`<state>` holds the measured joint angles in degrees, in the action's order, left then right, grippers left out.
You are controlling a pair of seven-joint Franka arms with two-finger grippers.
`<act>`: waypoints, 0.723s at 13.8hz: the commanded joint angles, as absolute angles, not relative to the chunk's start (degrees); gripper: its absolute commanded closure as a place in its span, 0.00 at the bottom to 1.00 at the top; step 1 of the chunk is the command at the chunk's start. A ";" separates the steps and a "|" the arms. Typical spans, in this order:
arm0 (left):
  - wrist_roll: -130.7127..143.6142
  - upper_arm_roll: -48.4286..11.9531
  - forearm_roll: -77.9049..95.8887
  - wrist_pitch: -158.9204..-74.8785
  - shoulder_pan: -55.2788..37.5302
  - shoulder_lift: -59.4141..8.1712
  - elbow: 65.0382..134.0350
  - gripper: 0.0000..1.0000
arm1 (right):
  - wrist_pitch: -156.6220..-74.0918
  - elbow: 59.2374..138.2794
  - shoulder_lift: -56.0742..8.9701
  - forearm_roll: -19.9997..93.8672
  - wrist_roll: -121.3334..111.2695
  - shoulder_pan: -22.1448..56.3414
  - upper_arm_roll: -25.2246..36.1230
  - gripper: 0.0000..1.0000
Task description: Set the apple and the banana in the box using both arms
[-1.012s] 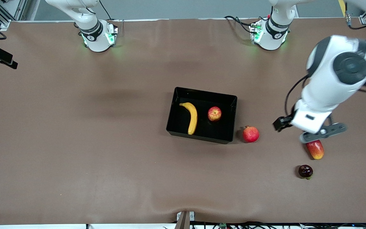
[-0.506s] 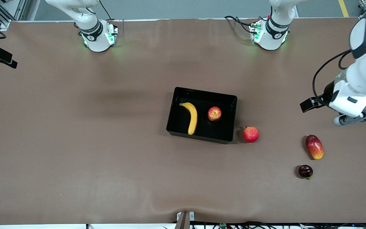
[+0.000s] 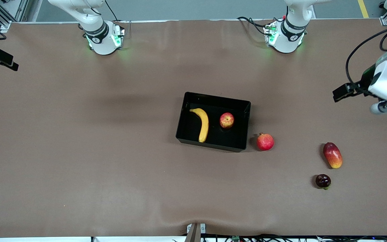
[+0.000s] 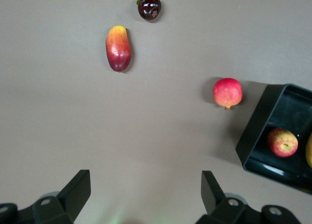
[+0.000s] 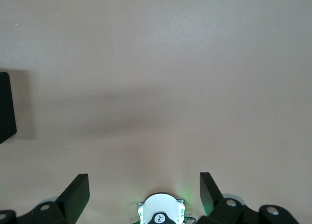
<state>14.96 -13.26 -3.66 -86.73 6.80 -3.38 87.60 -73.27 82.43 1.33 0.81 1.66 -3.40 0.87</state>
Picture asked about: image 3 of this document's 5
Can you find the red yellow apple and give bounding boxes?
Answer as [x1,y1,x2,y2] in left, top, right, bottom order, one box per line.
[219,112,235,129]

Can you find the yellow banana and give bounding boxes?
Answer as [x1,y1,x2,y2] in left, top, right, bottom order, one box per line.
[189,108,210,143]

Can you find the black rectangular plastic box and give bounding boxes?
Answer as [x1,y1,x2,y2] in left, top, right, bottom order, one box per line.
[175,91,251,153]

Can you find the red yellow mango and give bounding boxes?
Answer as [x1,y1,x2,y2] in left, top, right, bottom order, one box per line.
[323,142,343,169]

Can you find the red pomegranate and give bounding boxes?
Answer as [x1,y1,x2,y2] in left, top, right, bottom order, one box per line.
[256,132,275,152]

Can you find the brown table cover mat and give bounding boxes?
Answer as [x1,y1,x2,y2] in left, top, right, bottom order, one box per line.
[0,18,387,237]

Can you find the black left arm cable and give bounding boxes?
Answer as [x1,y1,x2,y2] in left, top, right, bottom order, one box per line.
[345,26,387,86]

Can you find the black cable at right base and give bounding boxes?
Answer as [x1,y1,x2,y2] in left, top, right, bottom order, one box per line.
[104,0,118,21]

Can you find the black cables at left base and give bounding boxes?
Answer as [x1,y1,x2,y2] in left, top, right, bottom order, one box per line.
[236,16,271,36]

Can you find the metal table edge bracket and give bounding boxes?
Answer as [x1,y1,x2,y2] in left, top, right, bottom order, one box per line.
[184,223,207,242]

